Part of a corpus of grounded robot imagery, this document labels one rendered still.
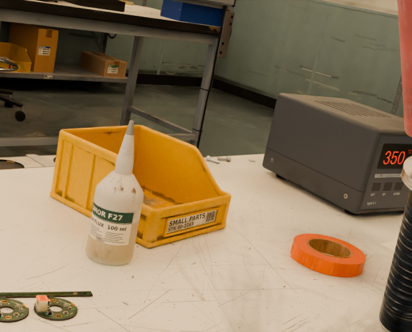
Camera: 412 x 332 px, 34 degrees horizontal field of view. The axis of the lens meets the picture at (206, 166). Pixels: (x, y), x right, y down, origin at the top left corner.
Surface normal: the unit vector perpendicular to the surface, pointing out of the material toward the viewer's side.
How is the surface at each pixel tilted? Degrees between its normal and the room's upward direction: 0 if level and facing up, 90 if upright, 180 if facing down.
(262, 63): 90
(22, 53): 88
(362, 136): 90
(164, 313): 0
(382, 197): 90
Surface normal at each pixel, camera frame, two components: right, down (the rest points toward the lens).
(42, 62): 0.74, 0.31
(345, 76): -0.70, 0.05
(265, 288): 0.19, -0.95
